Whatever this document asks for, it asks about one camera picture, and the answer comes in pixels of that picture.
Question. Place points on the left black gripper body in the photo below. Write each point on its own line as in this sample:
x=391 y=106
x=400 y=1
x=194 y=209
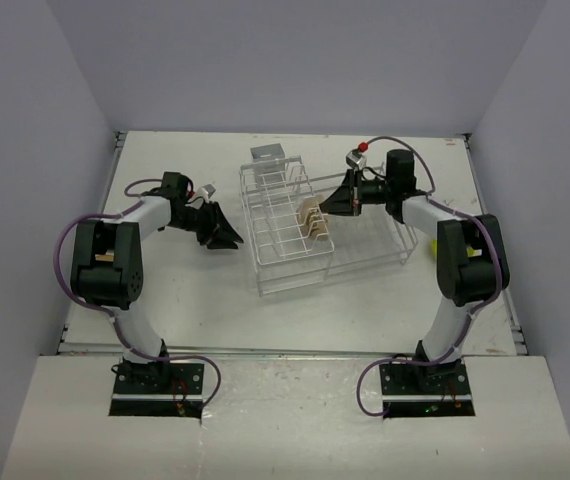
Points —
x=200 y=221

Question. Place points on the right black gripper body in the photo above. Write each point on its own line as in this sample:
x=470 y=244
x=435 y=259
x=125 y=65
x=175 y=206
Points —
x=367 y=192

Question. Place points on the beige bowl with drawing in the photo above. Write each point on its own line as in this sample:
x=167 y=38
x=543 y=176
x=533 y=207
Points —
x=312 y=221

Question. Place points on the white wire dish rack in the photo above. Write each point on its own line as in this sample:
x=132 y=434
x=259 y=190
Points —
x=293 y=244

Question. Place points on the yellow-green bowl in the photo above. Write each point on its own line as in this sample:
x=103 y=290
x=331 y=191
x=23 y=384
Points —
x=434 y=249

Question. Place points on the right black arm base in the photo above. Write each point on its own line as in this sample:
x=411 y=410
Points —
x=410 y=391

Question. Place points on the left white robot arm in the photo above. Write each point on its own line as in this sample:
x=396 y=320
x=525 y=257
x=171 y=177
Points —
x=98 y=258

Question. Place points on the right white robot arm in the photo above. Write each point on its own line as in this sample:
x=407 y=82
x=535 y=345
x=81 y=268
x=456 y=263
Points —
x=471 y=267

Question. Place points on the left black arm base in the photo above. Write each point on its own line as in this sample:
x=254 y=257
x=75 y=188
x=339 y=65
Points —
x=159 y=389

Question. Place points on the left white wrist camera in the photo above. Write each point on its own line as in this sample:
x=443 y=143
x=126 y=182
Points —
x=206 y=191

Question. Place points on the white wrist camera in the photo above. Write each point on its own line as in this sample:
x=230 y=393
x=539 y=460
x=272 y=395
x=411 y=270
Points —
x=206 y=191
x=356 y=159

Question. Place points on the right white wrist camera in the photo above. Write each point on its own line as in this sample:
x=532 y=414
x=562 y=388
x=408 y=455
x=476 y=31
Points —
x=356 y=159

